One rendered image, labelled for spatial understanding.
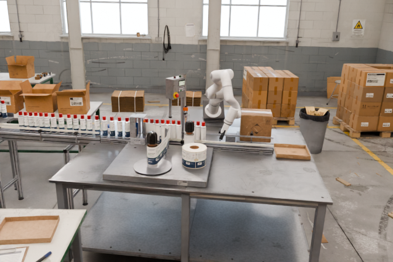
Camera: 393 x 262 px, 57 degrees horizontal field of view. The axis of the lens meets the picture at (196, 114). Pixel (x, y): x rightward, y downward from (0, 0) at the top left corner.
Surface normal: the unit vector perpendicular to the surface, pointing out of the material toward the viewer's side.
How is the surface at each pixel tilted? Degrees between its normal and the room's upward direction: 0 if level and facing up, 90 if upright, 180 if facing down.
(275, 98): 90
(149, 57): 90
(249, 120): 90
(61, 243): 0
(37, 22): 90
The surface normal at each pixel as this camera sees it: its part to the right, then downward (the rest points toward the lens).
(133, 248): 0.02, -0.96
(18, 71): -0.04, 0.29
